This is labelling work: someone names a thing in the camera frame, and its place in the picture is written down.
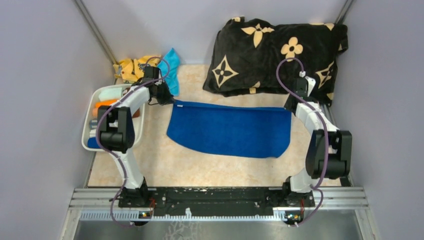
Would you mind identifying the dark blue towel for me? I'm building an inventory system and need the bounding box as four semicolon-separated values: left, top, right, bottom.
166;100;292;159

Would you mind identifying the white plastic basket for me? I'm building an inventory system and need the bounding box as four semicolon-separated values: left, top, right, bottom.
81;83;147;152

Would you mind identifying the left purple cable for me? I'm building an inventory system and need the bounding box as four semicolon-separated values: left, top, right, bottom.
95;56;171;229

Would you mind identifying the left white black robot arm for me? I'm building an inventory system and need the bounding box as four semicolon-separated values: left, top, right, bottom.
95;65;175;207

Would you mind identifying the black blanket with beige flowers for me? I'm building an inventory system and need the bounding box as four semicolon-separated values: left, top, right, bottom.
202;17;349;105

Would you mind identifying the mint green rolled towel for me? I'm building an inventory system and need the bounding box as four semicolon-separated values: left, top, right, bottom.
98;87;124;102

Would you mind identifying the aluminium frame rail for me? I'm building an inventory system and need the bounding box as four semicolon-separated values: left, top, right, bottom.
60;186;379;240

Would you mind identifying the yellow printed cloth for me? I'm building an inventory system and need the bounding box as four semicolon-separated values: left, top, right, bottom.
113;55;162;84

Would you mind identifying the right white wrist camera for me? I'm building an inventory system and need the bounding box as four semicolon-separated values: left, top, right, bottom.
304;75;317;97

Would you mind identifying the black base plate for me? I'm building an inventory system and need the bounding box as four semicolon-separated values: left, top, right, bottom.
117;185;316;217

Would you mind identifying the light blue towel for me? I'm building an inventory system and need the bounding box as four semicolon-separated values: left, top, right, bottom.
157;48;181;97

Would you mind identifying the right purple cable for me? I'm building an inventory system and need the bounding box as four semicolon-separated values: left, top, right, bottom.
275;57;330;228

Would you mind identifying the brown towel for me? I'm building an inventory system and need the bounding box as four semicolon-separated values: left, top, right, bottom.
132;108;141;119

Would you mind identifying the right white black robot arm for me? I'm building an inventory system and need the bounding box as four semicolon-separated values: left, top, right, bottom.
281;76;353;206

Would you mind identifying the salmon rolled towel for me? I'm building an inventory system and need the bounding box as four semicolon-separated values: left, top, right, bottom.
92;107;99;118

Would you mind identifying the purple cable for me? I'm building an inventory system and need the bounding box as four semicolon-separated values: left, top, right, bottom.
275;57;330;228
95;56;171;229

